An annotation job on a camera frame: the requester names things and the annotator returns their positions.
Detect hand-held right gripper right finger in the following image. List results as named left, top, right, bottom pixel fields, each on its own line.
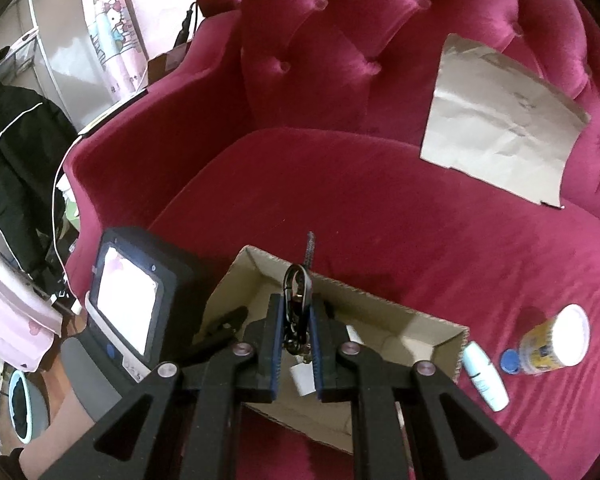
left=307, top=296, right=553, bottom=480

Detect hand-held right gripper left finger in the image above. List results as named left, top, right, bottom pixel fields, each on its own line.
left=40, top=294, right=286, bottom=480

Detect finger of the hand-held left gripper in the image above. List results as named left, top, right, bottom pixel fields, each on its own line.
left=192, top=305, right=248, bottom=356

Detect cardboard box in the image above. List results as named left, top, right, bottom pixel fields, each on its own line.
left=195, top=245, right=470, bottom=456

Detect carabiner keychain with white tag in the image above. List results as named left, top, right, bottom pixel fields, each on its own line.
left=281, top=231, right=318, bottom=397

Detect white tube bottle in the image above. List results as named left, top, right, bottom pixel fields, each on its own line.
left=461, top=341, right=510, bottom=412

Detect round cotton swab jar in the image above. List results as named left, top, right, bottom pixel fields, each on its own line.
left=519, top=304, right=591, bottom=377

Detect person's left forearm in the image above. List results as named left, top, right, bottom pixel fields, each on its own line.
left=17, top=395, right=101, bottom=480

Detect green and white cloth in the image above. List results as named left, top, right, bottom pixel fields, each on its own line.
left=60, top=175, right=81, bottom=231

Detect red velvet tufted armchair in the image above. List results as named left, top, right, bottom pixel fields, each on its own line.
left=60, top=0, right=600, bottom=480

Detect pink printed cloth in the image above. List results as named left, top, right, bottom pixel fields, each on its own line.
left=0, top=240, right=63, bottom=373

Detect light blue round basket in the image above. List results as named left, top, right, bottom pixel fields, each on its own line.
left=7, top=367, right=51, bottom=443

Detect black jacket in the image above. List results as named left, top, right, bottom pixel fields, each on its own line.
left=0, top=47, right=81, bottom=281

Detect brown cardboard carton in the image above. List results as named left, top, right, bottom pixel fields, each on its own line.
left=147, top=47, right=186, bottom=83

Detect white wardrobe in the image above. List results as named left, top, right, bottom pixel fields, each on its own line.
left=25, top=0, right=111, bottom=131

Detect pink cartoon-print curtain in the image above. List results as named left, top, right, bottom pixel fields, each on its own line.
left=80, top=0, right=148, bottom=103

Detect black hair tool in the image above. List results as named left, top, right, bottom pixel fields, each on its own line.
left=177, top=2, right=201, bottom=48

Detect brown paper sheet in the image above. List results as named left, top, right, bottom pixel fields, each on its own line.
left=420, top=33, right=592, bottom=208

